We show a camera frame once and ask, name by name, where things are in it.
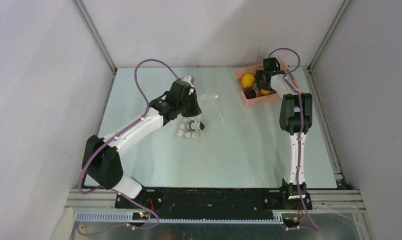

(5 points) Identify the yellow lemon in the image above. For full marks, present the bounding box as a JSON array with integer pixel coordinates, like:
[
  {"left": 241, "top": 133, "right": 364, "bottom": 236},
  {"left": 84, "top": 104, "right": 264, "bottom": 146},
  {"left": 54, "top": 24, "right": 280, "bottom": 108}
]
[{"left": 240, "top": 73, "right": 255, "bottom": 89}]

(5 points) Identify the dark green avocado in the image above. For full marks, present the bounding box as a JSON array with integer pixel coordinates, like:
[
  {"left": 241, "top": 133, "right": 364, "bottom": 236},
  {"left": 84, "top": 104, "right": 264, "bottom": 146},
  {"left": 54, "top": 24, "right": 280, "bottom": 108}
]
[{"left": 199, "top": 122, "right": 205, "bottom": 131}]

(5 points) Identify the clear dotted zip top bag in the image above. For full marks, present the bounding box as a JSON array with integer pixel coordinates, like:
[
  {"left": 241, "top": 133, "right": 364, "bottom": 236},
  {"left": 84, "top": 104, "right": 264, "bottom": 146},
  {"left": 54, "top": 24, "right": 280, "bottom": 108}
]
[{"left": 174, "top": 93, "right": 225, "bottom": 139}]

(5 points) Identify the dark brown fruit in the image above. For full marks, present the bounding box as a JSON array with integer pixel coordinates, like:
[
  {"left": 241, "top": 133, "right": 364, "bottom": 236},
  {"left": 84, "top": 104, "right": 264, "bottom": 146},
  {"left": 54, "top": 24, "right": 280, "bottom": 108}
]
[{"left": 244, "top": 89, "right": 257, "bottom": 99}]

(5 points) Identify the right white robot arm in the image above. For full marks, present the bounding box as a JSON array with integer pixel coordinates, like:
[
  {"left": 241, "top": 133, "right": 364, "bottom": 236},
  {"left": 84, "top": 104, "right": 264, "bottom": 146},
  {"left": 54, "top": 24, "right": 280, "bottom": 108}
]
[{"left": 256, "top": 57, "right": 312, "bottom": 209}]

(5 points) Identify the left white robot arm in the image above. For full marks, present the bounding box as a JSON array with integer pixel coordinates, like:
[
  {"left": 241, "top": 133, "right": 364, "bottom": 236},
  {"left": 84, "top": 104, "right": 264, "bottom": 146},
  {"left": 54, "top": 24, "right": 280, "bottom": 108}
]
[{"left": 82, "top": 75, "right": 202, "bottom": 208}]

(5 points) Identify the pink plastic basket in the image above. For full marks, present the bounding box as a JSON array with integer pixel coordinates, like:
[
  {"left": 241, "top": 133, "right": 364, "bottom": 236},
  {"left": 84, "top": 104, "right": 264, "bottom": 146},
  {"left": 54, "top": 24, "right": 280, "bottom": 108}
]
[{"left": 233, "top": 64, "right": 281, "bottom": 108}]

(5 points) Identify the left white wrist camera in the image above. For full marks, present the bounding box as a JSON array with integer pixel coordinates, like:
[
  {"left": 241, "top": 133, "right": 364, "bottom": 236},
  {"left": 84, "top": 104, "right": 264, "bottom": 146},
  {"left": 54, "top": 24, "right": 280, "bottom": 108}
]
[{"left": 180, "top": 75, "right": 194, "bottom": 87}]

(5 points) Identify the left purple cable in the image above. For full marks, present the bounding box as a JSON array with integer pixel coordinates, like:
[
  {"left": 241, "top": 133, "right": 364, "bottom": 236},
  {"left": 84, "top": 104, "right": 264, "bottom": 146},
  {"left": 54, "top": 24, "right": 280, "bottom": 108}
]
[{"left": 78, "top": 59, "right": 182, "bottom": 194}]

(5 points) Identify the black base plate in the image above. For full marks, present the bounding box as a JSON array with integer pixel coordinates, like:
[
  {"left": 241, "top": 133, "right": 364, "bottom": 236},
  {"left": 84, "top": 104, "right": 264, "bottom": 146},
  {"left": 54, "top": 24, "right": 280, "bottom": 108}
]
[{"left": 135, "top": 187, "right": 301, "bottom": 221}]

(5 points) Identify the aluminium frame rail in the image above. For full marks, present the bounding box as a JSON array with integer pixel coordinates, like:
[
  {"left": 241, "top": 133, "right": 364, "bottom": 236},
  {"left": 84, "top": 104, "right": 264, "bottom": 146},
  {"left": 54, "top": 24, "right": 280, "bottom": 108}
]
[{"left": 65, "top": 187, "right": 366, "bottom": 223}]

